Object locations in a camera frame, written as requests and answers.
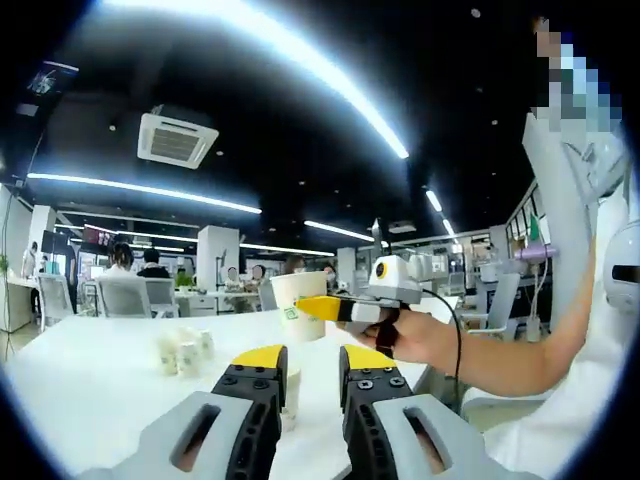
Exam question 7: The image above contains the hanging black screen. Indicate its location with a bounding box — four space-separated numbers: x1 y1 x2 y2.
4 59 81 181

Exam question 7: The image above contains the white chest device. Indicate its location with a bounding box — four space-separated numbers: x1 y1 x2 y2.
602 218 640 312

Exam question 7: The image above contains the pale armrest office chair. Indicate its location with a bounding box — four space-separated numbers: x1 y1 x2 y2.
458 386 557 425

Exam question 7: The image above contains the ceiling air conditioner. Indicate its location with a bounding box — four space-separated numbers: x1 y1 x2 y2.
137 103 220 170

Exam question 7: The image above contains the white mesh office chair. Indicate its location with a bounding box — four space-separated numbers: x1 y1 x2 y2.
144 277 180 319
96 275 154 320
36 272 77 327

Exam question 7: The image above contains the short ceiling light strip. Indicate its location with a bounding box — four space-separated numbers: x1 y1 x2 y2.
304 219 375 243

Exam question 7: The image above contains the long curved ceiling light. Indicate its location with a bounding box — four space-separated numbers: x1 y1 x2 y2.
99 0 411 160

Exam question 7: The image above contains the reddish wall display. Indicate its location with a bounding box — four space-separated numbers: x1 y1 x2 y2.
82 224 120 247

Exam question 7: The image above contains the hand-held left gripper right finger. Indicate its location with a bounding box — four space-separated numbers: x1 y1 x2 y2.
339 344 549 480

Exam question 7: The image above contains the grey office chair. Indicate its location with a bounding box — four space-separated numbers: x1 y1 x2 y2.
469 272 522 342

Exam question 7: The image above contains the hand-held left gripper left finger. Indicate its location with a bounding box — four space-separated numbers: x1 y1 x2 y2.
79 344 290 480

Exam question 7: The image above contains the cluster of printed paper cups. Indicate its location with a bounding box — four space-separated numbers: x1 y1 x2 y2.
156 325 217 380

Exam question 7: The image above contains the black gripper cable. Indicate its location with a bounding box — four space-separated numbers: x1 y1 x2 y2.
419 287 464 396

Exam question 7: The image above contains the white square pillar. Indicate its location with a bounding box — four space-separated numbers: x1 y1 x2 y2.
197 224 240 292

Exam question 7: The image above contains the person's right hand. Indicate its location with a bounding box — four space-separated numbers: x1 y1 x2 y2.
348 308 465 374

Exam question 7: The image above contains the purple handheld appliance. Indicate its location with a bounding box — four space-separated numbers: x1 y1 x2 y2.
513 243 559 262

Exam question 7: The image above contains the printed paper cup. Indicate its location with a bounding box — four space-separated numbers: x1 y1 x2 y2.
270 271 330 344

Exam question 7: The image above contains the white table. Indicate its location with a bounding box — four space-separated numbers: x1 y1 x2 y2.
4 295 461 480

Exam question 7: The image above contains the white paper cup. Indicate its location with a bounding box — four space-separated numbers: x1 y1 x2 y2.
280 367 304 432

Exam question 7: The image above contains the straight ceiling light strip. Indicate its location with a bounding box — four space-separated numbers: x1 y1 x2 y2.
27 172 262 215

